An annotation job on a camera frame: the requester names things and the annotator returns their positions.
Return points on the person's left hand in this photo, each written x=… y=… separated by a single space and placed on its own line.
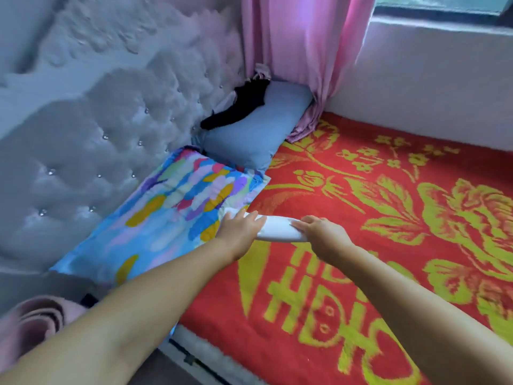
x=239 y=232

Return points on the person's right hand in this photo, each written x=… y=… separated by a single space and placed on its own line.
x=325 y=235

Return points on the white t-shirt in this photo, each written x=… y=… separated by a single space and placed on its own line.
x=276 y=228

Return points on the black garment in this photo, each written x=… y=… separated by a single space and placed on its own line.
x=236 y=104

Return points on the person's left forearm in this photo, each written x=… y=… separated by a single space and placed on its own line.
x=112 y=324

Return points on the person's right forearm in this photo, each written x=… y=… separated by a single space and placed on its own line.
x=425 y=316

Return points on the red and yellow blanket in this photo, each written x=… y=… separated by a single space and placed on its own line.
x=385 y=236

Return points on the blue patterned pillow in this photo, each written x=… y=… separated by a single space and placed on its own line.
x=160 y=216

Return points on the pale blue pillow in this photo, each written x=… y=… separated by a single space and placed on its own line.
x=256 y=128

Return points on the white tufted headboard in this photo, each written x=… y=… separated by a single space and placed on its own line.
x=88 y=132

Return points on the wide pink curtain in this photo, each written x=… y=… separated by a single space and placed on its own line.
x=304 y=44

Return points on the pink fabric item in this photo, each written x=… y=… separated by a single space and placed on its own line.
x=32 y=324

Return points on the dark framed window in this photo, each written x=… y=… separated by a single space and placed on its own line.
x=449 y=5

